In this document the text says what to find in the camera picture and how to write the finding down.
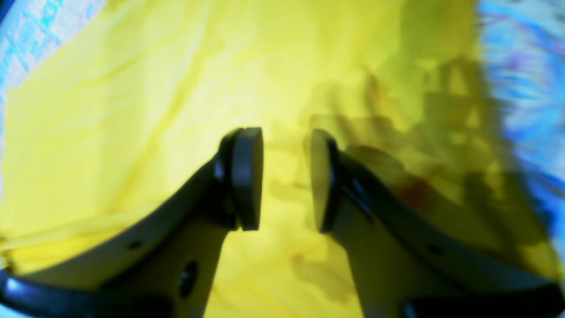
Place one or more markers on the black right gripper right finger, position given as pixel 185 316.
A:
pixel 402 266

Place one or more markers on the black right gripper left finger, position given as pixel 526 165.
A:
pixel 162 266

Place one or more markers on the yellow T-shirt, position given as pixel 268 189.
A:
pixel 291 159

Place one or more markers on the patterned tile tablecloth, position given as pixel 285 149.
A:
pixel 458 105

